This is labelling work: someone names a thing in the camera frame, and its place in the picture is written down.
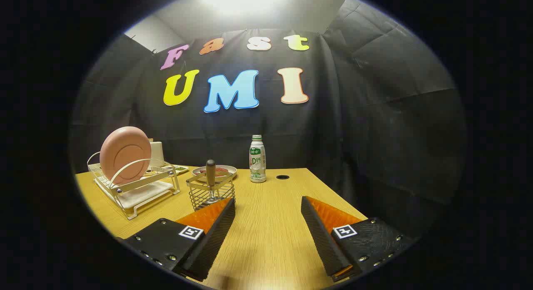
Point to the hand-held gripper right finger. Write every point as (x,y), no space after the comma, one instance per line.
(322,240)

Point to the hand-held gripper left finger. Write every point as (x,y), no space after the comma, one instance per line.
(216,236)

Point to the pink plate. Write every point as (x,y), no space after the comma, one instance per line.
(123,154)

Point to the beige plate with meat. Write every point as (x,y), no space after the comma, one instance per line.
(230,170)

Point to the white compartment seasoning tray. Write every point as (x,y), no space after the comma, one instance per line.
(179,169)

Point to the white green-label bottle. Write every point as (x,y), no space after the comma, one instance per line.
(257,165)

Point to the white toaster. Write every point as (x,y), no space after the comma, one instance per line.
(156,152)

